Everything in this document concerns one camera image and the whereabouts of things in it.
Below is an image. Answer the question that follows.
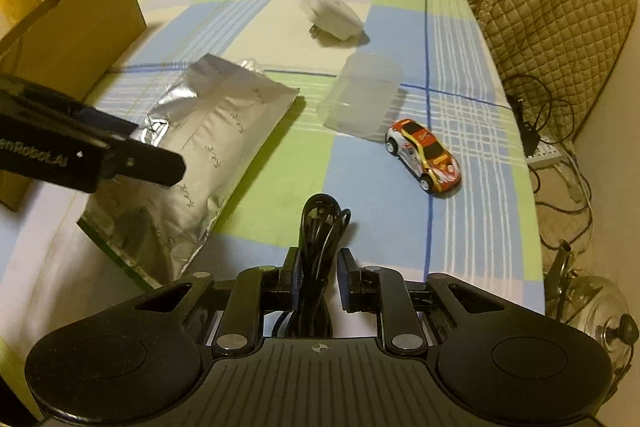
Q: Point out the quilted beige chair cover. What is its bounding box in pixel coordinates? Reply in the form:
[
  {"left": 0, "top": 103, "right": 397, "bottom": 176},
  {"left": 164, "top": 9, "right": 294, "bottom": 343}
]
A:
[{"left": 469, "top": 0, "right": 638, "bottom": 141}]

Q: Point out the plaid bed sheet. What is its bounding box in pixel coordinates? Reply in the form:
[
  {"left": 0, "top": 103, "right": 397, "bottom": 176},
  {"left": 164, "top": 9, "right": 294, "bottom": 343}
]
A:
[{"left": 0, "top": 0, "right": 547, "bottom": 408}]

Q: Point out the clear plastic container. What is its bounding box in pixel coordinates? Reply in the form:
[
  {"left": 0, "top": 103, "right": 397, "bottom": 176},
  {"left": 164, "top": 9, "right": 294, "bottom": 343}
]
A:
[{"left": 317, "top": 53, "right": 404, "bottom": 141}]

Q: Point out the steel kettle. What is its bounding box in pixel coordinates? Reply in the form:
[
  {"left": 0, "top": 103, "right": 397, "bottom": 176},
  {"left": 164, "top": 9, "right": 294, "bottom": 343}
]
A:
[{"left": 544, "top": 239, "right": 639, "bottom": 402}]

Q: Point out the black cable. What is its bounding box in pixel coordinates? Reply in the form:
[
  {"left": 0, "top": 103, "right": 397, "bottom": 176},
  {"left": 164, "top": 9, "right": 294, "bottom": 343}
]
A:
[{"left": 271, "top": 192, "right": 353, "bottom": 341}]

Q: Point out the red toy car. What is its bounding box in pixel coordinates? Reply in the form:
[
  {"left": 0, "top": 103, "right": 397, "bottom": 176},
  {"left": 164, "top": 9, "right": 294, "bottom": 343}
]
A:
[{"left": 384, "top": 118, "right": 462, "bottom": 195}]

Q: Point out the white power strip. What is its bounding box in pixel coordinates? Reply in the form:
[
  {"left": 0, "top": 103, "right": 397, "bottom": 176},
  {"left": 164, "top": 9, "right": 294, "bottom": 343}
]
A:
[{"left": 526, "top": 141, "right": 568, "bottom": 169}]

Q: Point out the brown cardboard box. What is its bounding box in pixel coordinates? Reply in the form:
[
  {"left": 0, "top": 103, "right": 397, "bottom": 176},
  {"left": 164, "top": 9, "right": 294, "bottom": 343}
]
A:
[{"left": 0, "top": 0, "right": 148, "bottom": 212}]

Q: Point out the black charger with cables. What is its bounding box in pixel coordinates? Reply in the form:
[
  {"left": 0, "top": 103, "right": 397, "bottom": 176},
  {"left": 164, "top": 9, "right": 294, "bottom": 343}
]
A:
[{"left": 502, "top": 74, "right": 597, "bottom": 253}]

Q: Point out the silver foil bag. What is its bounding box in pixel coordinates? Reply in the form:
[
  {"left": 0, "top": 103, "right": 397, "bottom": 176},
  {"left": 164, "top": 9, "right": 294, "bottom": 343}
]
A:
[{"left": 79, "top": 55, "right": 298, "bottom": 287}]

